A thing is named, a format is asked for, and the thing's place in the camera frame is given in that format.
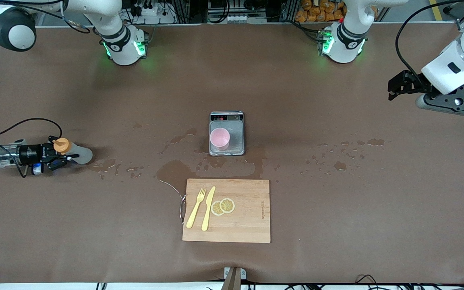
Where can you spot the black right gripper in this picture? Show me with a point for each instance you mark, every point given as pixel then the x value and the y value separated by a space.
pixel 30 153

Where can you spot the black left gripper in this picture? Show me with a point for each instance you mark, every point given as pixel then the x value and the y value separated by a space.
pixel 414 82

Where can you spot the sauce bottle with orange cap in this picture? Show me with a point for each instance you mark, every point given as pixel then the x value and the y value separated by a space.
pixel 83 155

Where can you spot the pink plastic cup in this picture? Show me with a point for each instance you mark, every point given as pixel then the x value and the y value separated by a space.
pixel 220 139

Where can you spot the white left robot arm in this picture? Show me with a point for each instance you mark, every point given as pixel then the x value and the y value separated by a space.
pixel 344 44

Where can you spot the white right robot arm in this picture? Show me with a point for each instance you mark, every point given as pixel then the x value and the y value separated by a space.
pixel 121 50

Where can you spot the bag of orange snacks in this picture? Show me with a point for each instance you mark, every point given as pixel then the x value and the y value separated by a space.
pixel 320 10

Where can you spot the brown table mat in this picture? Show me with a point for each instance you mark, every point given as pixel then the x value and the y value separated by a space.
pixel 336 221

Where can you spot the yellow plastic fork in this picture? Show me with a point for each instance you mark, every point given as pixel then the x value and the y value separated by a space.
pixel 193 215

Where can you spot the yellow plastic knife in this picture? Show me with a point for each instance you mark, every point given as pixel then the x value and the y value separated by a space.
pixel 206 219

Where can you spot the white power strip with plugs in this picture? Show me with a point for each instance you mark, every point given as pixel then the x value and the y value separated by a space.
pixel 157 18

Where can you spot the lemon slice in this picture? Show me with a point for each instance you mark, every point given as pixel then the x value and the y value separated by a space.
pixel 228 205
pixel 216 209

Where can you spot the silver kitchen scale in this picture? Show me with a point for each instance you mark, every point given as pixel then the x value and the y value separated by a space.
pixel 236 139

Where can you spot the long white power strip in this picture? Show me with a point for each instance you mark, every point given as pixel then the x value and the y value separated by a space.
pixel 236 19

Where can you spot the wooden cutting board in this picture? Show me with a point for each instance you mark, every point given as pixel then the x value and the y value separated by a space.
pixel 248 225

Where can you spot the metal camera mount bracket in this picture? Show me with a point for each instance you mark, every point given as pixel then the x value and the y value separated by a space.
pixel 227 274

